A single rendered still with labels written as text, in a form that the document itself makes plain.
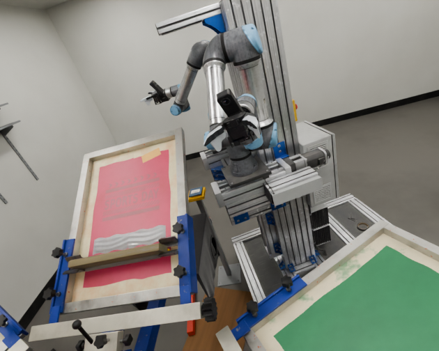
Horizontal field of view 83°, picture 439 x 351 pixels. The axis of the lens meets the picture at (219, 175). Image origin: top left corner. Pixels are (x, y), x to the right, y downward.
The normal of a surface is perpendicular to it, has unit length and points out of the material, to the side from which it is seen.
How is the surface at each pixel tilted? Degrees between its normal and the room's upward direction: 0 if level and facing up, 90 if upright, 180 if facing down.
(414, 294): 0
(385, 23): 90
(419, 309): 0
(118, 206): 32
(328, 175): 90
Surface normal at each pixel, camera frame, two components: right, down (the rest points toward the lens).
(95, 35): -0.04, 0.50
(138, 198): -0.26, -0.44
